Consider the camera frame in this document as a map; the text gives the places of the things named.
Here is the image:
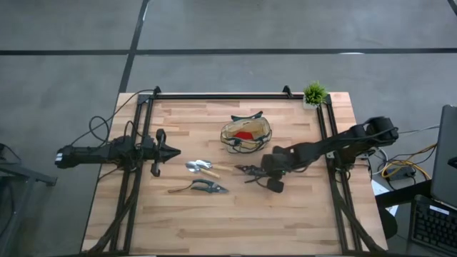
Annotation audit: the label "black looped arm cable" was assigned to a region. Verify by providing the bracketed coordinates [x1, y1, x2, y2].
[123, 120, 144, 144]

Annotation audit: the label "black aluminium frame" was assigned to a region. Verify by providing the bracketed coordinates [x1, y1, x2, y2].
[85, 85, 385, 255]

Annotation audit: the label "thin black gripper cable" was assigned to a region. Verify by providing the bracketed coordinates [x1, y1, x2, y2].
[244, 175, 269, 188]

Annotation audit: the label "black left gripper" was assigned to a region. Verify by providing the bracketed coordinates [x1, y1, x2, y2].
[141, 128, 181, 178]

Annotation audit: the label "grey cable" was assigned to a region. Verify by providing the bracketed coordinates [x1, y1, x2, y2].
[398, 124, 441, 135]

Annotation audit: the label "yellow cable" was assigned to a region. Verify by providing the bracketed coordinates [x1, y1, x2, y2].
[381, 142, 438, 181]

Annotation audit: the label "black power adapter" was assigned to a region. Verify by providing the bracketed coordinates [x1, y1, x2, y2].
[387, 166, 417, 181]

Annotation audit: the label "dark hand cultivator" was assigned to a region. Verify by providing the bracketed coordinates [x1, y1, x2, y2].
[234, 163, 266, 178]

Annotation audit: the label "beige gardening bag green straps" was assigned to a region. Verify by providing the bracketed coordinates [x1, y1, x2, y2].
[220, 111, 273, 155]

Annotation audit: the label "grey metal stand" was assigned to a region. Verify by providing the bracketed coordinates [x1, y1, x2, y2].
[0, 142, 58, 257]

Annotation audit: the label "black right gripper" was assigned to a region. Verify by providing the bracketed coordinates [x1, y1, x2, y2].
[249, 144, 294, 194]

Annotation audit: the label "black side table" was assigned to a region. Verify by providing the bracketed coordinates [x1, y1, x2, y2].
[374, 180, 433, 208]

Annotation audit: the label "black stool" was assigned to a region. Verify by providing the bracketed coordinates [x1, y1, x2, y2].
[378, 205, 398, 240]

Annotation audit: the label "black keyboard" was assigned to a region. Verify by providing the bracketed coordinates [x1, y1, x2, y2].
[408, 195, 457, 256]

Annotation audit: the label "white paper sheet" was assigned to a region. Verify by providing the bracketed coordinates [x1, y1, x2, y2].
[371, 179, 399, 217]

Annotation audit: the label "small potted green plant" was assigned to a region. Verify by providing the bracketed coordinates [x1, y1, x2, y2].
[302, 81, 328, 110]

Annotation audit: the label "long black cable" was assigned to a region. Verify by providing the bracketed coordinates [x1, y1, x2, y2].
[71, 88, 156, 147]

